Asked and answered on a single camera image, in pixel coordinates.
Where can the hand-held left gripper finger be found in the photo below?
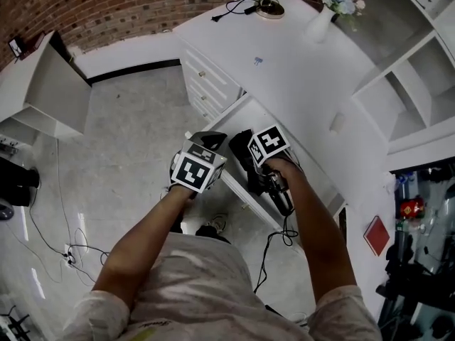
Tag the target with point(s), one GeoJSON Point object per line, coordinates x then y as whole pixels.
{"type": "Point", "coordinates": [195, 138]}
{"type": "Point", "coordinates": [221, 146]}

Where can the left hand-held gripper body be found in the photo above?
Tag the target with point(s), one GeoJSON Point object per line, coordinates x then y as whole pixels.
{"type": "Point", "coordinates": [193, 170]}

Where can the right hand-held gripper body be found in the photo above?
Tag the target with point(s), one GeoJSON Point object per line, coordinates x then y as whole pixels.
{"type": "Point", "coordinates": [268, 144]}

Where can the person's right forearm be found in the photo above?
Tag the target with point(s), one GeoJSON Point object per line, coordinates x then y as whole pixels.
{"type": "Point", "coordinates": [320, 233]}

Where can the person's left forearm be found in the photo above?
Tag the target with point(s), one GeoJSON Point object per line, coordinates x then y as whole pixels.
{"type": "Point", "coordinates": [149, 240]}

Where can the small white side drawer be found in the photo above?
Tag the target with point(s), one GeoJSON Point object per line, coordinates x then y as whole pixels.
{"type": "Point", "coordinates": [209, 96]}
{"type": "Point", "coordinates": [206, 111]}
{"type": "Point", "coordinates": [213, 73]}

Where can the white desk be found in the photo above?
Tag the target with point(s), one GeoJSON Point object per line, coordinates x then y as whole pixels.
{"type": "Point", "coordinates": [295, 84]}

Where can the white shelf unit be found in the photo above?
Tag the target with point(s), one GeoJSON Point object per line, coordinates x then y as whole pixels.
{"type": "Point", "coordinates": [409, 76]}

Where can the person's grey sneaker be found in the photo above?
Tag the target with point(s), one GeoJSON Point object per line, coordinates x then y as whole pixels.
{"type": "Point", "coordinates": [218, 222]}

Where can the person's black trousers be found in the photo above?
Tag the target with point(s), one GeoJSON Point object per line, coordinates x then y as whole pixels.
{"type": "Point", "coordinates": [209, 233]}

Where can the small white block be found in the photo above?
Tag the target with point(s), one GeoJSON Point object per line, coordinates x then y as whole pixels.
{"type": "Point", "coordinates": [337, 123]}

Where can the small blue clip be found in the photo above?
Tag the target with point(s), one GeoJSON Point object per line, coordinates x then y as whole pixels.
{"type": "Point", "coordinates": [258, 61]}

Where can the person's white t-shirt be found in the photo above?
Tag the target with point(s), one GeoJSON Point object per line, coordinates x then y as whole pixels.
{"type": "Point", "coordinates": [199, 290]}

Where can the white vase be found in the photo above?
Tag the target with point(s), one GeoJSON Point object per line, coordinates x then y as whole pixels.
{"type": "Point", "coordinates": [320, 27]}

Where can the clear blue plastic bottle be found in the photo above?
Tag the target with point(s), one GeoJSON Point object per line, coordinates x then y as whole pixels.
{"type": "Point", "coordinates": [403, 179]}

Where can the red book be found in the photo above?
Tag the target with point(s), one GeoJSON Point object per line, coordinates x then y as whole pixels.
{"type": "Point", "coordinates": [377, 236]}

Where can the white power strip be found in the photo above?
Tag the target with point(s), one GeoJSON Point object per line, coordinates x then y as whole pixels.
{"type": "Point", "coordinates": [69, 258]}

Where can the red packet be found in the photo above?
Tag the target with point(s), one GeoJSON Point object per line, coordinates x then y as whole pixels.
{"type": "Point", "coordinates": [412, 208]}

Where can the green label bottle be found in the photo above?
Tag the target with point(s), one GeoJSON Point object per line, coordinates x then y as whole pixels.
{"type": "Point", "coordinates": [403, 226]}

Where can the white side cabinet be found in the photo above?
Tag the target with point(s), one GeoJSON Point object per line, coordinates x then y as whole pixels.
{"type": "Point", "coordinates": [46, 84]}

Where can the black floor box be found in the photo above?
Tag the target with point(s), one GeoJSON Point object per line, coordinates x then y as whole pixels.
{"type": "Point", "coordinates": [17, 183]}

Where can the dark red notebook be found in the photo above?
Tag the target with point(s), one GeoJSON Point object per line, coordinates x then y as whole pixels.
{"type": "Point", "coordinates": [33, 44]}

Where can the small picture frame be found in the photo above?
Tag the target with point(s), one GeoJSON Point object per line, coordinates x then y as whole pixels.
{"type": "Point", "coordinates": [16, 48]}

